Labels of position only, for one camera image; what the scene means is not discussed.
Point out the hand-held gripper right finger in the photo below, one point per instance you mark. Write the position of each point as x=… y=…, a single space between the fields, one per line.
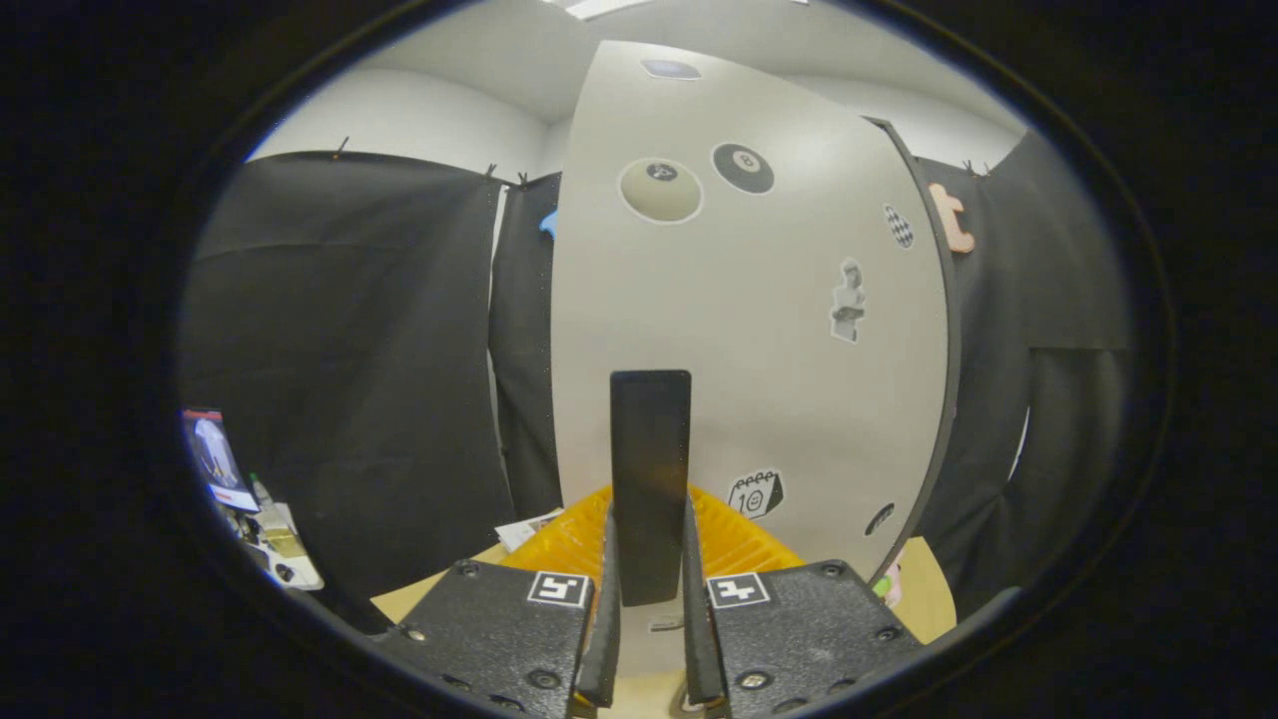
x=696 y=629

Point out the beige shoe cabinet door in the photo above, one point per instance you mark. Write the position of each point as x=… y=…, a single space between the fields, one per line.
x=759 y=379

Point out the white tray of items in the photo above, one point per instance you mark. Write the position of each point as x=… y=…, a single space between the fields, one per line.
x=285 y=549

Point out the black backdrop cloth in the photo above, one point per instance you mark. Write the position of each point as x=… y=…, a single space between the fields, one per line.
x=339 y=350

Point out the long ceiling light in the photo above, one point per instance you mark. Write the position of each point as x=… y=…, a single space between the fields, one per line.
x=599 y=8

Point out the blue printed box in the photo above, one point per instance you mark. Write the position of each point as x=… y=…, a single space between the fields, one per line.
x=212 y=454

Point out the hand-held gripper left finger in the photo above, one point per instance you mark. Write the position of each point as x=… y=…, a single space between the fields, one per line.
x=611 y=619

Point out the grey shoe cabinet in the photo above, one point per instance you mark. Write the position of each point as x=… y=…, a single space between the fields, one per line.
x=955 y=340

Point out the pink and green plush toy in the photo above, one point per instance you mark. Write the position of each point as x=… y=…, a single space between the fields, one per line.
x=891 y=584

